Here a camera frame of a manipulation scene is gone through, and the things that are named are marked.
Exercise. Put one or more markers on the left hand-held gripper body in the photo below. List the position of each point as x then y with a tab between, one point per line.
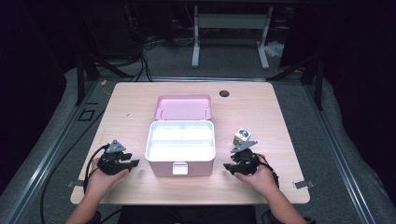
109	161

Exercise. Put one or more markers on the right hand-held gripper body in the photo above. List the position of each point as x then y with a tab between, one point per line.
247	160

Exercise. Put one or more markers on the pink storage box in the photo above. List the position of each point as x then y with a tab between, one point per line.
182	154

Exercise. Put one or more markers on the person's left hand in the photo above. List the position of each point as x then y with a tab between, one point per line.
101	182

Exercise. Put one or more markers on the person's right hand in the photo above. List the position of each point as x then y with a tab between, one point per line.
260	180

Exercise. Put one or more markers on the person's dark clothed lap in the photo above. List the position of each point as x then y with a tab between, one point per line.
186	215

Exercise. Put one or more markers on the dark table grommet hole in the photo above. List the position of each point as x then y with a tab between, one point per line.
224	93

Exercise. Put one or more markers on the small yellow tag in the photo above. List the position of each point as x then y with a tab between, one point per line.
103	83

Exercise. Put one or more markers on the black metal stand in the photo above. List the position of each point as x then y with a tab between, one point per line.
81	81
317	84

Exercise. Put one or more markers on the clear plastic bag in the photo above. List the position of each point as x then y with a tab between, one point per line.
274	49

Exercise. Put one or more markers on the grey table bracket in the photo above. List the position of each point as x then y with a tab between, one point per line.
303	184
75	184

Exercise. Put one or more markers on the aluminium floor rail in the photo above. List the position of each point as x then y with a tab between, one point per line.
46	161
339	149

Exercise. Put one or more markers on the white metal table frame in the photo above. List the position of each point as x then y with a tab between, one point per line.
230	21

